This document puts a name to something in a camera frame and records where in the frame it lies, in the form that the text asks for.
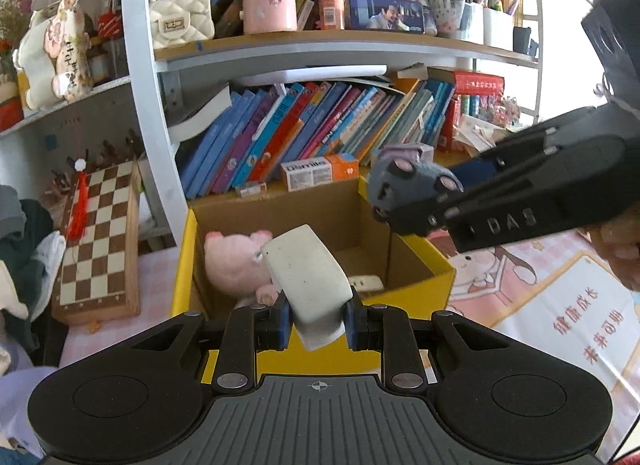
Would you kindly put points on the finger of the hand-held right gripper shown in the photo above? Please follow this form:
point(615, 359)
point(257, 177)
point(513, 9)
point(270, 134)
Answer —
point(475, 170)
point(415, 217)

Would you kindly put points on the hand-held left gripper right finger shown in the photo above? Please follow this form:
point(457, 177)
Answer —
point(349, 330)

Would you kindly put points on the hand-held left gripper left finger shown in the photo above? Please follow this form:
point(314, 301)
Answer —
point(285, 325)

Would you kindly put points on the grey toy car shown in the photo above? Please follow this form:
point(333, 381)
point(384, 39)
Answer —
point(405, 180)

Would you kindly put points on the yellow cardboard box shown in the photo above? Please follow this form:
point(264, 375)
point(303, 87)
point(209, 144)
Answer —
point(415, 265)

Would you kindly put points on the small white packet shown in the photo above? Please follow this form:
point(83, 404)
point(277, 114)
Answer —
point(367, 284)

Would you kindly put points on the cream rectangular block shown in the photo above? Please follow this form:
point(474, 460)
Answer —
point(310, 275)

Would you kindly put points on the pink plush pig toy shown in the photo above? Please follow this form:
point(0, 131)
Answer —
point(230, 265)

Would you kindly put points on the person's right hand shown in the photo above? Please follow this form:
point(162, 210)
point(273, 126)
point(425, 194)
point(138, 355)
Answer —
point(625, 250)

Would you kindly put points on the stack of papers and books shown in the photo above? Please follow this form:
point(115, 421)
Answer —
point(475, 132)

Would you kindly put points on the colourful flower ornament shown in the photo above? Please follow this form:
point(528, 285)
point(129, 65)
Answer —
point(500, 110)

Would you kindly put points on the red dictionary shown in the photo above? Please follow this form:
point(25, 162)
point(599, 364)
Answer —
point(480, 82)

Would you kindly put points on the orange and white carton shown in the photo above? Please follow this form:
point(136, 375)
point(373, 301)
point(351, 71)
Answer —
point(320, 172)

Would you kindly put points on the row of colourful books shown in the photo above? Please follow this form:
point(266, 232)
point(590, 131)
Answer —
point(310, 135)

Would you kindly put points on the black cup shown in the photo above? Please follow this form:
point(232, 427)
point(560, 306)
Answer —
point(525, 42)

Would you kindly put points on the small red white box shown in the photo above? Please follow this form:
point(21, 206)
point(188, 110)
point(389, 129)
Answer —
point(250, 189)

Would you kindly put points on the white pen holder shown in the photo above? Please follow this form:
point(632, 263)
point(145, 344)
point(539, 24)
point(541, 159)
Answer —
point(497, 30)

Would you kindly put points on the white lamp bar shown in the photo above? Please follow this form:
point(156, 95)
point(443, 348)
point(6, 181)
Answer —
point(310, 76)

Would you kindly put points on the wooden chessboard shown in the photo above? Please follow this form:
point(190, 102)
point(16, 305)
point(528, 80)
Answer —
point(95, 245)

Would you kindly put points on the thick grey book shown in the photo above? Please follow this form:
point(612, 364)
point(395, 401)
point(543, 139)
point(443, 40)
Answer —
point(200, 115)

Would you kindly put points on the red tassel ornament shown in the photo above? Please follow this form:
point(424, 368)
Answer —
point(77, 215)

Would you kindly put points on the pile of clothes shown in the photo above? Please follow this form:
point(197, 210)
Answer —
point(25, 255)

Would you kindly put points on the white metal bookshelf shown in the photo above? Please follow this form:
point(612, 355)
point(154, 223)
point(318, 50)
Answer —
point(145, 95)

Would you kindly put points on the white side shelf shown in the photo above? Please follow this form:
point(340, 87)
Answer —
point(75, 120)

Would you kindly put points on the white quilted handbag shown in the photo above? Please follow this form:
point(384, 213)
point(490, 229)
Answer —
point(180, 17)

